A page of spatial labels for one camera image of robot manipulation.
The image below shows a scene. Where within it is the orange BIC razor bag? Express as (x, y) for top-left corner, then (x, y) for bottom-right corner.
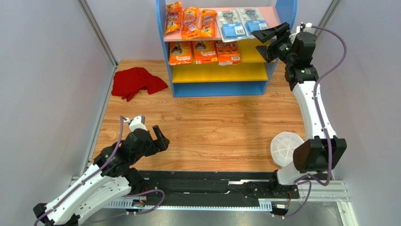
(165, 0), (183, 34)
(200, 9), (217, 38)
(181, 6), (200, 40)

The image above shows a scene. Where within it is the red cloth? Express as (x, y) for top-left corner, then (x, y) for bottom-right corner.
(111, 67), (168, 102)

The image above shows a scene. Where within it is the clear blue razor blister pack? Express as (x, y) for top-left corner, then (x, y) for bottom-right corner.
(236, 8), (268, 39)
(217, 9), (247, 43)

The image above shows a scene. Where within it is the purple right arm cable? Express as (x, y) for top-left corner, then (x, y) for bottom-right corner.
(283, 25), (348, 219)

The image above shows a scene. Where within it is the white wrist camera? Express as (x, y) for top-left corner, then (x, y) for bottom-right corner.
(296, 22), (313, 33)
(128, 114), (148, 132)

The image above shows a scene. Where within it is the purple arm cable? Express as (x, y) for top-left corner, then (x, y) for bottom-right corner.
(283, 25), (348, 219)
(33, 115), (132, 226)

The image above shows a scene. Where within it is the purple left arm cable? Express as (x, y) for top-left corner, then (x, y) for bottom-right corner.
(33, 115), (132, 226)

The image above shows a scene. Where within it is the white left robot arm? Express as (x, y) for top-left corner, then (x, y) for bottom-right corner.
(33, 124), (170, 226)

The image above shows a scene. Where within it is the white round plastic lid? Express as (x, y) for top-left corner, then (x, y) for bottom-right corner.
(270, 132), (304, 168)

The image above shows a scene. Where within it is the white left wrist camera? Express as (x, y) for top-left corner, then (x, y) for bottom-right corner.
(128, 114), (148, 132)

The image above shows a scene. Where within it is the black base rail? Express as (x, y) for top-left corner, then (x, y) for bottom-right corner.
(121, 169), (300, 211)

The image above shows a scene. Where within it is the orange razor cartridge box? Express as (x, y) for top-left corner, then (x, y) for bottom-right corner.
(215, 40), (241, 66)

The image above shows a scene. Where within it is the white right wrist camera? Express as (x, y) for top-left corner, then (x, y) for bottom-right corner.
(296, 22), (313, 33)

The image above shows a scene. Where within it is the orange Gillette Fusion5 box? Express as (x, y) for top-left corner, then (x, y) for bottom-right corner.
(192, 40), (218, 64)
(168, 41), (193, 65)

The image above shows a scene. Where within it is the blue shelf unit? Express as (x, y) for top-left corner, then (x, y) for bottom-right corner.
(155, 0), (278, 97)

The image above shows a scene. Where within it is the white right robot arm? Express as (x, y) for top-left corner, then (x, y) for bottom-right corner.
(252, 23), (347, 197)

